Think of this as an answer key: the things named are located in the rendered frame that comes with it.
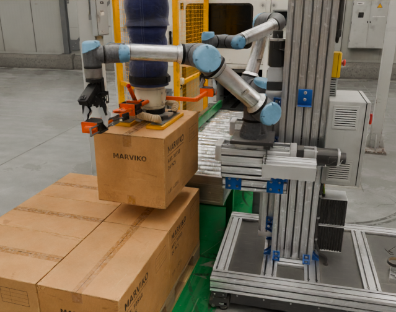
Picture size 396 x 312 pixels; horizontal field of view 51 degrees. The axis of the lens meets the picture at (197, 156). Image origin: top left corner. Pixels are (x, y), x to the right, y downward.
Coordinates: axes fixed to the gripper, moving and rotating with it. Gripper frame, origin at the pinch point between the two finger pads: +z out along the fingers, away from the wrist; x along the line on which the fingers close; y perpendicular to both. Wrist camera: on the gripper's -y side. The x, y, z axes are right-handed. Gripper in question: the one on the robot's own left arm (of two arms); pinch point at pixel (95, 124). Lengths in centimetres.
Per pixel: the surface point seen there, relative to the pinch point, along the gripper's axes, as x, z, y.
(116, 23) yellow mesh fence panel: 102, -35, 218
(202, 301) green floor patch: -35, 121, 45
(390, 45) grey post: -161, -5, 381
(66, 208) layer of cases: 48, 66, 37
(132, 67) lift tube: 6, -18, 51
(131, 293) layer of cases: -20, 71, -17
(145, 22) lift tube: -4, -41, 49
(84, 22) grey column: 104, -37, 167
